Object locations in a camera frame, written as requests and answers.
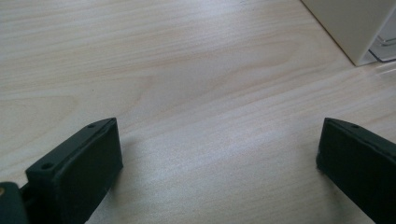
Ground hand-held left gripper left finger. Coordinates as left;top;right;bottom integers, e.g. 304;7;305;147
20;117;124;224

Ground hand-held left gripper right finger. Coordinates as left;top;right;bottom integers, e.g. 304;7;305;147
316;117;396;224

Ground white box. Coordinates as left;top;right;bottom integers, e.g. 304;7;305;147
300;0;396;67

